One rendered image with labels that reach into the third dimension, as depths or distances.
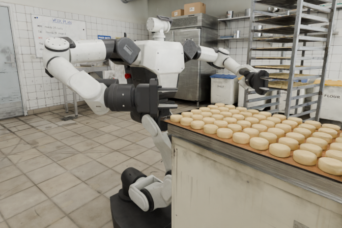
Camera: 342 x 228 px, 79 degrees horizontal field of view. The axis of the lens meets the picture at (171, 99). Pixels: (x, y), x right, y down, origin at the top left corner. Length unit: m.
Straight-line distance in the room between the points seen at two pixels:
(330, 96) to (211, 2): 3.26
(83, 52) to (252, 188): 0.76
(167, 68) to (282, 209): 0.73
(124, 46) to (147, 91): 0.38
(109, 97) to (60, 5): 4.76
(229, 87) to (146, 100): 4.04
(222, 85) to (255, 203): 4.04
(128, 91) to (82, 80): 0.15
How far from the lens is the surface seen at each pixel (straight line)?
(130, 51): 0.97
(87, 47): 0.91
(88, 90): 0.65
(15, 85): 4.95
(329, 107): 4.30
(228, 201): 0.79
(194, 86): 4.69
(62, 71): 0.77
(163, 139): 1.07
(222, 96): 4.70
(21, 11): 5.04
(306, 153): 0.63
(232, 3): 5.41
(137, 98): 0.63
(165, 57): 1.03
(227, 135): 0.69
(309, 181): 0.65
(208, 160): 0.77
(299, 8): 2.10
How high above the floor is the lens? 1.16
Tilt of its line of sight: 12 degrees down
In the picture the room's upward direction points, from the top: straight up
